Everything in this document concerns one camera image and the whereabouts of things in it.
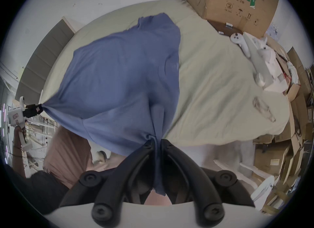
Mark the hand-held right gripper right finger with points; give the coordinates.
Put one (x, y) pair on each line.
(193, 185)

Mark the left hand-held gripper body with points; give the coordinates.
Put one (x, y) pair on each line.
(16, 115)

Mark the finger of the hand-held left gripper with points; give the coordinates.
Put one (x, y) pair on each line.
(39, 108)

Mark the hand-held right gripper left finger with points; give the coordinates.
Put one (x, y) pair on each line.
(115, 185)

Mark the blue shirt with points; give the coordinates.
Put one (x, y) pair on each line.
(117, 87)

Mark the person's left forearm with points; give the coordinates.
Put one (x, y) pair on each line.
(19, 160)

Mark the person's left hand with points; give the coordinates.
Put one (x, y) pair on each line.
(16, 135)

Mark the grey padded headboard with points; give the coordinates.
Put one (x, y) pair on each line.
(41, 62)

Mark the person's body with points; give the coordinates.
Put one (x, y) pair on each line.
(36, 192)

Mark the bed with pale green sheet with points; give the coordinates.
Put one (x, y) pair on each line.
(215, 82)

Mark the pile of cardboard cartons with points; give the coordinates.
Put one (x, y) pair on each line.
(292, 136)

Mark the white hand controller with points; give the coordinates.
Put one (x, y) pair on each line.
(260, 79)
(241, 43)

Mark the white foam packaging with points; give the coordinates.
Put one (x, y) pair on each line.
(266, 60)

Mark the dark brown flat box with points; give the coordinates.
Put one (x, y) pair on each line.
(224, 27)

